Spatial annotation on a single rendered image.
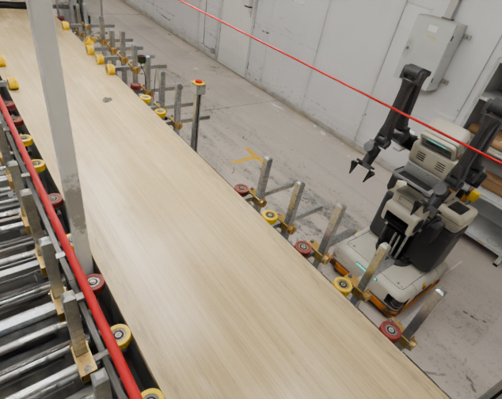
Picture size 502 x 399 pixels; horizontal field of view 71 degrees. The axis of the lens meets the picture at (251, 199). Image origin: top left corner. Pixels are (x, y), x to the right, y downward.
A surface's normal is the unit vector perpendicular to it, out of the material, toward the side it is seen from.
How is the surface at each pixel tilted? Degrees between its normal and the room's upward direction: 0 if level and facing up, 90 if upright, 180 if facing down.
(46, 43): 90
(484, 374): 0
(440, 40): 90
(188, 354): 0
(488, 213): 90
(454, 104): 90
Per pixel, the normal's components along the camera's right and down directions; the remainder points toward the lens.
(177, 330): 0.16, -0.78
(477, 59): -0.79, 0.26
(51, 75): 0.59, 0.56
